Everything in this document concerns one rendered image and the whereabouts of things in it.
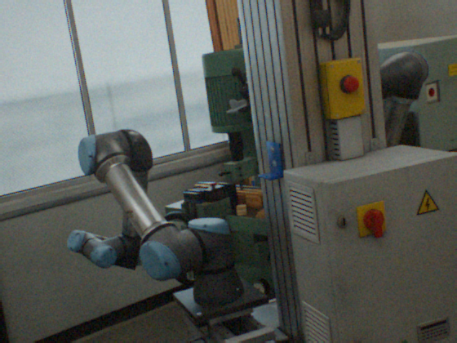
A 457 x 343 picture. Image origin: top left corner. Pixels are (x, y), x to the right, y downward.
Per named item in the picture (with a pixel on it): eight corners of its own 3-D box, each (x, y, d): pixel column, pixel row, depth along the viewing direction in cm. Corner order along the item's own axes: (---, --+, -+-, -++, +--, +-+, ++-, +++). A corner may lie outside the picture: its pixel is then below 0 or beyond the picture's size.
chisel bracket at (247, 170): (225, 184, 271) (223, 163, 269) (250, 175, 280) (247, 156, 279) (238, 185, 266) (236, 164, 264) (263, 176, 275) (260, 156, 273)
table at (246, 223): (148, 226, 280) (145, 212, 279) (202, 207, 300) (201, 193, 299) (253, 244, 236) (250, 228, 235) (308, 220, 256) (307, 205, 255)
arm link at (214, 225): (242, 260, 197) (237, 216, 195) (205, 274, 189) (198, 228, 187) (218, 253, 207) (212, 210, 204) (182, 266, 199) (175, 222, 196)
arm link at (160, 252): (211, 251, 187) (118, 121, 213) (166, 267, 178) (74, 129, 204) (199, 276, 195) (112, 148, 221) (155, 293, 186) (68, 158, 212)
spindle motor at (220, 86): (202, 134, 268) (191, 55, 262) (233, 126, 280) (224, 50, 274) (233, 135, 255) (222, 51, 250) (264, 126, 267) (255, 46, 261)
